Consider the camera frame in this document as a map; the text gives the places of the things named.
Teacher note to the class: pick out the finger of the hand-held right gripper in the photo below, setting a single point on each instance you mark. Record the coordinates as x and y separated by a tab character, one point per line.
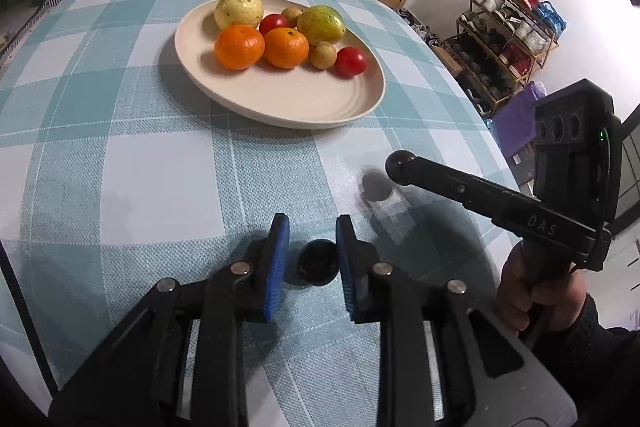
465	189

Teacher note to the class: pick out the purple bag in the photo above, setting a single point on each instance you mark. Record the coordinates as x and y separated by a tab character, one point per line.
520	122

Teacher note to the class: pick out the person's right forearm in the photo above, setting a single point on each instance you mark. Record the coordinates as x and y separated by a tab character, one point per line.
600	372

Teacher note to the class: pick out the metal shoe rack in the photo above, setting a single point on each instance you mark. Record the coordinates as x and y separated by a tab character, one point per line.
462	27

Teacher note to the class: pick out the shoe rack with shoes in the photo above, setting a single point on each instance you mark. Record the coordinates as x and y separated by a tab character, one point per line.
505	37

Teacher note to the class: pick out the orange mandarin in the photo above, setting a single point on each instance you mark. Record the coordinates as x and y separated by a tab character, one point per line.
286	48
239	48

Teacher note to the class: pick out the green-yellow mango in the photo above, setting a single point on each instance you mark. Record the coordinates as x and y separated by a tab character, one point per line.
321	24

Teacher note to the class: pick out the beige round plate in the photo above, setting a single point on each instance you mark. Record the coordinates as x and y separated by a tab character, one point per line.
300	99

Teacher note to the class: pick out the red tomato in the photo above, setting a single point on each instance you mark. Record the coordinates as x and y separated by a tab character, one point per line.
273	24
350	62

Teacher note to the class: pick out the pale yellow guava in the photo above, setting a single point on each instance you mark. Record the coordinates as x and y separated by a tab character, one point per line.
239	8

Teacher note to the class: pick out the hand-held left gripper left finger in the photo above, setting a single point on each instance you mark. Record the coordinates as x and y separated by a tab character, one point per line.
277	267

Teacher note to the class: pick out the teal white checked tablecloth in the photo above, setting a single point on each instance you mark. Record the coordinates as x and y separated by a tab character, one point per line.
125	167

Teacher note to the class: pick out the person's right hand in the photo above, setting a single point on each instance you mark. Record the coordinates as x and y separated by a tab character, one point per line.
520	302

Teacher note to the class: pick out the dark round fruit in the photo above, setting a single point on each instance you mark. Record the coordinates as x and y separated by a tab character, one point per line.
316	263

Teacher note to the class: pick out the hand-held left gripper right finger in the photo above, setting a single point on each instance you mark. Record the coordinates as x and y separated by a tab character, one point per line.
348	267

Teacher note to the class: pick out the striped floor mat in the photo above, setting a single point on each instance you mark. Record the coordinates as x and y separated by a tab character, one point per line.
47	7

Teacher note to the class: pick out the small brown round fruit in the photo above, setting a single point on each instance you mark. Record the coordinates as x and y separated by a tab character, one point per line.
322	55
293	13

